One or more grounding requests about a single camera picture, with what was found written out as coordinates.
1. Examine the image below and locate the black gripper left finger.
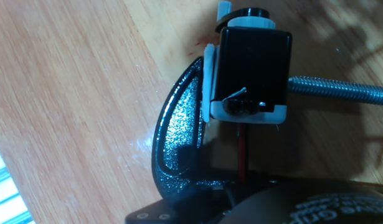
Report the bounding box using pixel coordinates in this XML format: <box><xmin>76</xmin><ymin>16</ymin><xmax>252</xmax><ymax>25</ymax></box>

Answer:
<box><xmin>125</xmin><ymin>186</ymin><xmax>234</xmax><ymax>224</ymax></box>

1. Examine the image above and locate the black C-clamp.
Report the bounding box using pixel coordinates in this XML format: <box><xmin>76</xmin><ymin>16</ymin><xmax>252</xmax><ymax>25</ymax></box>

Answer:
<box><xmin>151</xmin><ymin>55</ymin><xmax>383</xmax><ymax>200</ymax></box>

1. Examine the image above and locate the glossy wooden board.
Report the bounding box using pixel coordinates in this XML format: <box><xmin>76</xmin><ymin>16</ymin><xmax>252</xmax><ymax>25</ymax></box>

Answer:
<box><xmin>0</xmin><ymin>0</ymin><xmax>383</xmax><ymax>224</ymax></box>

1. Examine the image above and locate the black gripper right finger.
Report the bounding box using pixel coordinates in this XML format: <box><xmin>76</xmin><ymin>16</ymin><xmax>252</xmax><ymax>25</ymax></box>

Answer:
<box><xmin>228</xmin><ymin>177</ymin><xmax>279</xmax><ymax>195</ymax></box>

